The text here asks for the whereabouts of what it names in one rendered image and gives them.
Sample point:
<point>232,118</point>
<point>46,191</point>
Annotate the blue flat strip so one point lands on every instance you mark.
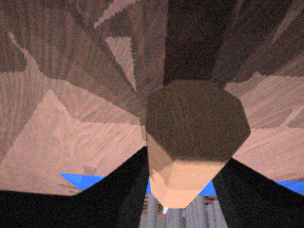
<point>85,181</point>

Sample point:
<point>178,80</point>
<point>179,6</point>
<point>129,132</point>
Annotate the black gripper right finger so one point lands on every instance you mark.
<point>250,200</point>

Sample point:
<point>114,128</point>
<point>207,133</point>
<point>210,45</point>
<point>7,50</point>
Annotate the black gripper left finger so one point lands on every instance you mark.
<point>116,201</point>

